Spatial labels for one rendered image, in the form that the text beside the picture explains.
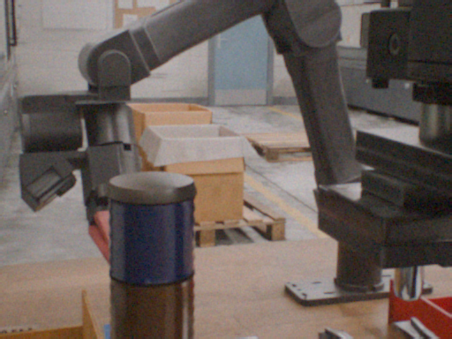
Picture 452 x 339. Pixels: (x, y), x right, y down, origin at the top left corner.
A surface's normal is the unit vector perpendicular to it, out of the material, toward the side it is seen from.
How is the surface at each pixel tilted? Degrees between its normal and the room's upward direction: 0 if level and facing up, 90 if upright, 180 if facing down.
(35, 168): 61
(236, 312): 0
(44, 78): 90
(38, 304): 0
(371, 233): 90
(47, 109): 90
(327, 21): 90
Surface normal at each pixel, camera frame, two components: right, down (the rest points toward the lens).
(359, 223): -0.95, 0.05
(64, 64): 0.25, 0.19
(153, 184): 0.02, -0.95
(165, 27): 0.43, 0.07
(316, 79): 0.33, 0.37
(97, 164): 0.30, -0.31
